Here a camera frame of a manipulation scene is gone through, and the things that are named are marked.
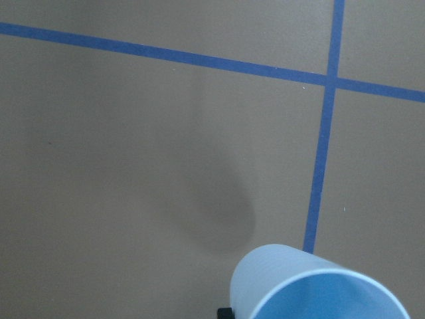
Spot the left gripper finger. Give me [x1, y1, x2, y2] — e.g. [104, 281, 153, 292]
[217, 308, 234, 319]

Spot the light blue cup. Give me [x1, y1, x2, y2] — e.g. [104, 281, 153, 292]
[230, 244, 409, 318]

